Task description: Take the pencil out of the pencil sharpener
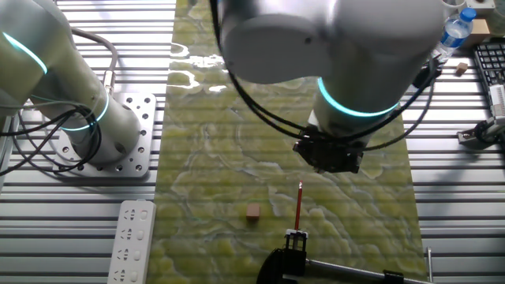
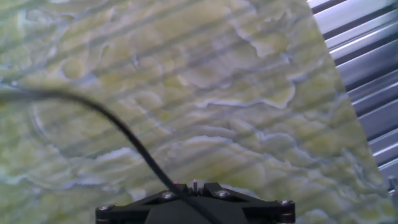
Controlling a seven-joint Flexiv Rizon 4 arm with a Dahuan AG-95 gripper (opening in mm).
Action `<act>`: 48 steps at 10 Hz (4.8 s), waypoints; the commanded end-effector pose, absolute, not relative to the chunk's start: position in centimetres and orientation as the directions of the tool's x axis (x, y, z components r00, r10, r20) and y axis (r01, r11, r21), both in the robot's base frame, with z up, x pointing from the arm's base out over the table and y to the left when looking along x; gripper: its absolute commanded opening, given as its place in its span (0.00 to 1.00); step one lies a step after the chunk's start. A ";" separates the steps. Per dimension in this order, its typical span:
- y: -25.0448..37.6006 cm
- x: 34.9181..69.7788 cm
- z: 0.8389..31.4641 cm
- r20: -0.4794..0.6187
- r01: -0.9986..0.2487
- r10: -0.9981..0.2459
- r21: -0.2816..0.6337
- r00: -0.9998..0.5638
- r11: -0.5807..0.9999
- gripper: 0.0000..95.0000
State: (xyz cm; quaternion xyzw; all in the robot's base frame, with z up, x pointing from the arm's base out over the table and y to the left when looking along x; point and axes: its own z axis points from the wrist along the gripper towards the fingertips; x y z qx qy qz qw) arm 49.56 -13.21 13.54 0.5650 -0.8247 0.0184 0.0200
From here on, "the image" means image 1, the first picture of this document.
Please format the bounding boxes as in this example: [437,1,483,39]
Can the red pencil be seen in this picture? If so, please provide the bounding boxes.
[294,180,304,231]

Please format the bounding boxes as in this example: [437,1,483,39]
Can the grey cable with connector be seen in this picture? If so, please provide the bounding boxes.
[70,27,119,98]

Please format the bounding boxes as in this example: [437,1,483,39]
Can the green marble pattern mat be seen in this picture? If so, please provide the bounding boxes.
[145,0,429,284]

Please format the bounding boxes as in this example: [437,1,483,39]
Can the tan cardboard box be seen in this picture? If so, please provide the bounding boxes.
[463,18,492,49]

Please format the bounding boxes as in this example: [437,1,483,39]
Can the black camera cable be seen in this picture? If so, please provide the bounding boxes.
[473,118,505,145]

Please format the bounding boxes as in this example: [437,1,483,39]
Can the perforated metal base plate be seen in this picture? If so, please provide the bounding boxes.
[50,92,158,178]

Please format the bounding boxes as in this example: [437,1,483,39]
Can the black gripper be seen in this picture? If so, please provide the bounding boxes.
[292,125,366,175]

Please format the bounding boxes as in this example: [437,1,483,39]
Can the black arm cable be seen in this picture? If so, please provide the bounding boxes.
[208,0,443,153]

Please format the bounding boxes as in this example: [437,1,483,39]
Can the white power strip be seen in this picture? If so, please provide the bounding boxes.
[106,199,158,284]

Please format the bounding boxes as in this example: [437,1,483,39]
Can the black pencil sharpener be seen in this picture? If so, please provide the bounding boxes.
[283,227,309,252]

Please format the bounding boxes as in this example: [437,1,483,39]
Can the white box device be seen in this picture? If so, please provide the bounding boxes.
[465,0,496,12]

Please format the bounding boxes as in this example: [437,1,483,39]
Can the black keyboard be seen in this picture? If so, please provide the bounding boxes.
[472,41,505,88]

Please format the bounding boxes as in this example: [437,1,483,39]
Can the small wooden block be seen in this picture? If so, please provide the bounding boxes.
[245,203,261,221]

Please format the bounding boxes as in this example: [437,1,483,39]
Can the thin metal pole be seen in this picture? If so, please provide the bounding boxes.
[426,246,434,284]

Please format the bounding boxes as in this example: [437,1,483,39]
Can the black C-clamp with rod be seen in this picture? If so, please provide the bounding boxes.
[255,247,435,284]

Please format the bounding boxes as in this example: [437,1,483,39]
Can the small metal camera bracket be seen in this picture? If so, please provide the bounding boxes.
[456,125,492,150]

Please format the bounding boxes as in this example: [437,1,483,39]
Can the clear water bottle blue cap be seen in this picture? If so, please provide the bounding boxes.
[432,6,477,64]

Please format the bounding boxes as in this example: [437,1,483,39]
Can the black base cable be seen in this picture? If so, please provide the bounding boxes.
[0,104,103,177]

